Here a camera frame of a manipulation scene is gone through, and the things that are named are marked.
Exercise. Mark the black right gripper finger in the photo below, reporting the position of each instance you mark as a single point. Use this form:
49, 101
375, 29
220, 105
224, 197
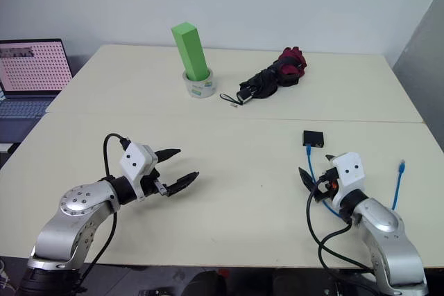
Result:
330, 158
307, 179

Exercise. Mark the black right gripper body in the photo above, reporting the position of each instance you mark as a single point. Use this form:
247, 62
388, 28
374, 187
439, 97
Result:
327, 181

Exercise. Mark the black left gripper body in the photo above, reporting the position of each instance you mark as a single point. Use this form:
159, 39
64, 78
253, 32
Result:
152, 185

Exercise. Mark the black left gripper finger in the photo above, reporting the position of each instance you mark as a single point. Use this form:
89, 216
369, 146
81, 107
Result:
184, 181
168, 153

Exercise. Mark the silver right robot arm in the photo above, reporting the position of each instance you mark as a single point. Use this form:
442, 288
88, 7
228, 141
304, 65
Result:
381, 218

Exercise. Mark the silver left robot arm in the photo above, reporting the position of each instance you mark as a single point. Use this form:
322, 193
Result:
76, 203

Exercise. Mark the small black network box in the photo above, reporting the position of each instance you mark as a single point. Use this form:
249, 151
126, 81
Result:
313, 138

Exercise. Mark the clear tape roll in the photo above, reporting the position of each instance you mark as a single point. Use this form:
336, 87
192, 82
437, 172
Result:
201, 87

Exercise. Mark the black and red folded umbrella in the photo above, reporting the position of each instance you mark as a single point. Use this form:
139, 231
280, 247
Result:
267, 79

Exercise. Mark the tall green box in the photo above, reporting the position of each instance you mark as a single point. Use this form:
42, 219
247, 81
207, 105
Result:
190, 50

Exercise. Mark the open laptop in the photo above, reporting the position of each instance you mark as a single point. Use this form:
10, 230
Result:
33, 67

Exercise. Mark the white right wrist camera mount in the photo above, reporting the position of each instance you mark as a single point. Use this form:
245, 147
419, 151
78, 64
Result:
350, 172

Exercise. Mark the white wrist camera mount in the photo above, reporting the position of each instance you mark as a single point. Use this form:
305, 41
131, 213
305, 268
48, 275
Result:
350, 172
134, 161

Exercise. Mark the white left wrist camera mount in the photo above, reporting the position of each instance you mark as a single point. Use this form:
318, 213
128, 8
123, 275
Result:
134, 161

